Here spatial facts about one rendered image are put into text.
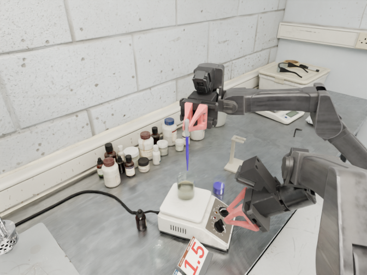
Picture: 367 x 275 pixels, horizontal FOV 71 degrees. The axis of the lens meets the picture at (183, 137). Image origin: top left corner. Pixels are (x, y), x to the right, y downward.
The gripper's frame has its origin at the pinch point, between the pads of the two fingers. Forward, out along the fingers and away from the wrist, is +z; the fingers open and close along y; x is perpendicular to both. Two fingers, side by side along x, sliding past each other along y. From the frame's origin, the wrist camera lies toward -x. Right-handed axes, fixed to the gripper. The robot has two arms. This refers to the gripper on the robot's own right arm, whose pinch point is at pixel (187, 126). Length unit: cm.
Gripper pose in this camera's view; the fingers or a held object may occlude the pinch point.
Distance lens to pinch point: 60.8
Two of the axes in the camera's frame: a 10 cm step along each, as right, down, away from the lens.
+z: -3.6, 4.9, -7.9
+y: 9.3, 1.7, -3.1
